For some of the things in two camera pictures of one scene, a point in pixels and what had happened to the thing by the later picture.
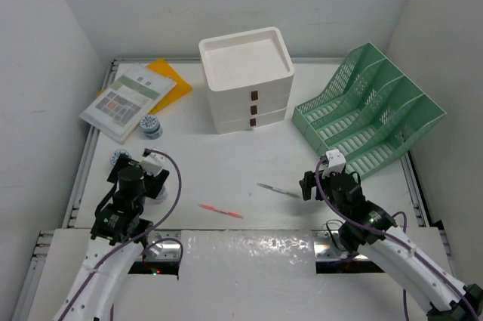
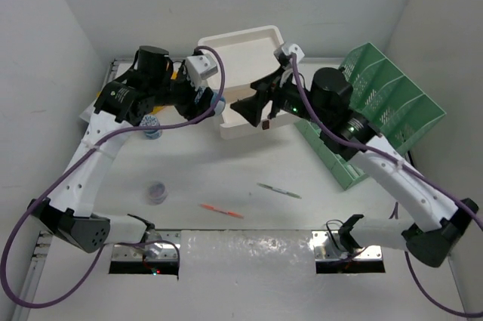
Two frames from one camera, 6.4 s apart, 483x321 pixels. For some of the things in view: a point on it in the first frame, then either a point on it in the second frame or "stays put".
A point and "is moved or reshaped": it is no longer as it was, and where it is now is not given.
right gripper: (306, 183) -> (270, 87)
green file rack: (369, 113) stays put
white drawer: (279, 88) is moved or reshaped
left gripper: (154, 182) -> (189, 109)
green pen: (277, 189) stays put
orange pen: (221, 210) stays put
